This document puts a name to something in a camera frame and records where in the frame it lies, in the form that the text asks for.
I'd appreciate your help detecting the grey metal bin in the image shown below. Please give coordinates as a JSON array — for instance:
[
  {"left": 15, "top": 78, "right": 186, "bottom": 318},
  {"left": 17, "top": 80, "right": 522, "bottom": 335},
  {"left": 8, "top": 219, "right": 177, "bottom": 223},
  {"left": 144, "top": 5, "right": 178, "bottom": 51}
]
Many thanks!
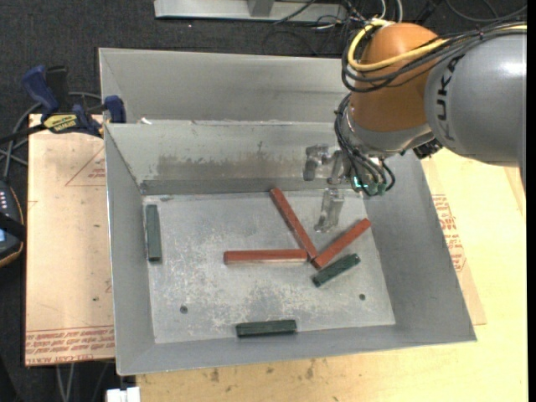
[{"left": 98, "top": 47, "right": 478, "bottom": 377}]

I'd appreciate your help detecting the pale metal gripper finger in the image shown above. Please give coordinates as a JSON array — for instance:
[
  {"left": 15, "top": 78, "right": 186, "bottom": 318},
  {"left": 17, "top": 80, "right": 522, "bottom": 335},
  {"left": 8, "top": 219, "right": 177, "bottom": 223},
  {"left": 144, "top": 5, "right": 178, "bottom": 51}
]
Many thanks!
[
  {"left": 302, "top": 143, "right": 335, "bottom": 183},
  {"left": 313, "top": 187, "right": 346, "bottom": 234}
]

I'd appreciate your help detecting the black cylinder on white bracket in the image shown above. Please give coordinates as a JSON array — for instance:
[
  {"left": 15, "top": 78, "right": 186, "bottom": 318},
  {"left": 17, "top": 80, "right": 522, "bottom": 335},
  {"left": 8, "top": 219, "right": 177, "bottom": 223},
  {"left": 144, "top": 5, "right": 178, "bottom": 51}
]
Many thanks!
[{"left": 412, "top": 138, "right": 441, "bottom": 160}]

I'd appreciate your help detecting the red-brown flat block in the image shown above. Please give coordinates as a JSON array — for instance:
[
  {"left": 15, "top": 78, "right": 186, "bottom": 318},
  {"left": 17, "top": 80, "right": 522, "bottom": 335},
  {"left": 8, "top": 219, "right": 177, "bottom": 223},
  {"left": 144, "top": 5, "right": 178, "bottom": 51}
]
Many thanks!
[
  {"left": 269, "top": 187, "right": 320, "bottom": 262},
  {"left": 311, "top": 217, "right": 373, "bottom": 270},
  {"left": 222, "top": 248, "right": 309, "bottom": 268}
]

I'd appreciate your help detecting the dark green flat block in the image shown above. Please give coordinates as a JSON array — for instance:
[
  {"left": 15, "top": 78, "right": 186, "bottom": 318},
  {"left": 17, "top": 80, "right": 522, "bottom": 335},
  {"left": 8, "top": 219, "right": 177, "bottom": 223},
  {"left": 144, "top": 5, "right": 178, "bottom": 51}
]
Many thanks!
[
  {"left": 311, "top": 253, "right": 362, "bottom": 289},
  {"left": 234, "top": 318, "right": 298, "bottom": 339},
  {"left": 143, "top": 204, "right": 164, "bottom": 264}
]

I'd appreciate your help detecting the brown cardboard board, red print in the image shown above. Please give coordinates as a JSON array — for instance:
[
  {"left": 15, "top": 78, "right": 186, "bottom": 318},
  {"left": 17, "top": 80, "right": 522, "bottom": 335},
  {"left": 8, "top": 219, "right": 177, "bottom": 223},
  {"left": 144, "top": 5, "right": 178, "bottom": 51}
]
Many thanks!
[{"left": 23, "top": 113, "right": 489, "bottom": 369}]

